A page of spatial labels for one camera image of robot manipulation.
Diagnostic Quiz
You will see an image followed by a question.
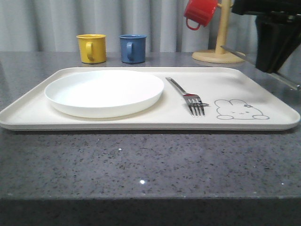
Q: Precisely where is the silver metal fork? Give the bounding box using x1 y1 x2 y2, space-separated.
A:
166 77 208 117

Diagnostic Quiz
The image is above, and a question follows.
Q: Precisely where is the red enamel mug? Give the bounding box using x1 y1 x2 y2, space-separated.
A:
184 0 218 31

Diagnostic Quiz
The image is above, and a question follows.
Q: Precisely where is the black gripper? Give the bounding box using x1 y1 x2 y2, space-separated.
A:
232 0 301 73

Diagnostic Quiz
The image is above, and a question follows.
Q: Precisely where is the cream bunny serving tray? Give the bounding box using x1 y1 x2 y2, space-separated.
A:
0 67 301 131

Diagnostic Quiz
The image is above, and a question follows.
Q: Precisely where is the blue enamel mug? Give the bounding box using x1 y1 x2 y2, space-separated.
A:
119 34 147 64

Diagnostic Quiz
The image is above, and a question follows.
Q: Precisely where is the yellow enamel mug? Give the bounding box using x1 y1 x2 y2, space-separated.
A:
76 34 107 64

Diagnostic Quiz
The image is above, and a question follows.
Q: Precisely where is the white round plate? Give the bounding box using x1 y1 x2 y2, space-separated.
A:
44 70 164 118

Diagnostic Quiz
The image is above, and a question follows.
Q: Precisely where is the wooden mug tree stand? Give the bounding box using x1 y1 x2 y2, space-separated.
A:
192 0 244 64

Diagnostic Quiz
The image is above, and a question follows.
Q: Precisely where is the grey curtain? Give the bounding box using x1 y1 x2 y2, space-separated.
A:
0 0 301 53

